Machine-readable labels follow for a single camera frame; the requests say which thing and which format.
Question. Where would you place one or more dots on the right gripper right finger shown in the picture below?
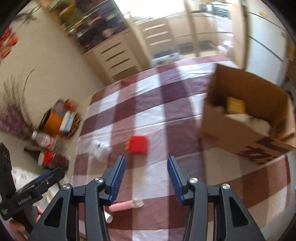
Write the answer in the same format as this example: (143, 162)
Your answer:
(232, 220)

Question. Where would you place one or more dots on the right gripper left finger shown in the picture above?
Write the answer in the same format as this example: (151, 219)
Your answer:
(60, 220)

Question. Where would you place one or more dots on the pink tooth-capped roller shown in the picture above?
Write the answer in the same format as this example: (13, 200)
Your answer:
(126, 205)

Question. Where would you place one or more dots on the white cotton swab box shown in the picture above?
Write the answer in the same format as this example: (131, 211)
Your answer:
(100, 151)

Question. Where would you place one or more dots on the red house-shaped plastic box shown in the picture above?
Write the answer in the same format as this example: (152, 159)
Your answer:
(137, 145)

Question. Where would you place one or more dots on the yellow cardboard gift box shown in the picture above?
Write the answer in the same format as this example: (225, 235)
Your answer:
(235, 106)

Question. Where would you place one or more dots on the white cloth towel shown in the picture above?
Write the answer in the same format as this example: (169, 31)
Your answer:
(257, 125)

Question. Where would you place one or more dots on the person's left hand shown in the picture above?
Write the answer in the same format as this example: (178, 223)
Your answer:
(17, 229)

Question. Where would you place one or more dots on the white cream tube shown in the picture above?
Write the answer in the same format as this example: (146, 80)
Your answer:
(108, 217)

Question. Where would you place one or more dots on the red-lidded jar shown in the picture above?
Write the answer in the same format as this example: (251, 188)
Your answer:
(51, 160)

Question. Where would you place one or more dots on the plastic water bottle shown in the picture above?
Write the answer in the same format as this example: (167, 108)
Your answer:
(48, 142)

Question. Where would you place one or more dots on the orange holder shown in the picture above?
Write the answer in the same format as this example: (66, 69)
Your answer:
(50, 124)

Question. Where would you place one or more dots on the woven rattan basket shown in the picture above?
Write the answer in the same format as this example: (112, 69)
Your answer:
(70, 124)

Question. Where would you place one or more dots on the brown cardboard box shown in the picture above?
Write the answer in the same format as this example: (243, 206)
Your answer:
(263, 100)

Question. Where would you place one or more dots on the cream drawer cabinet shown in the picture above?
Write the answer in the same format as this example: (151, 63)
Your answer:
(115, 58)

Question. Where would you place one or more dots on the white refrigerator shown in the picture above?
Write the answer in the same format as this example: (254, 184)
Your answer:
(267, 43)

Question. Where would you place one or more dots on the wooden dining chair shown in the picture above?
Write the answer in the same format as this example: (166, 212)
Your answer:
(158, 37)

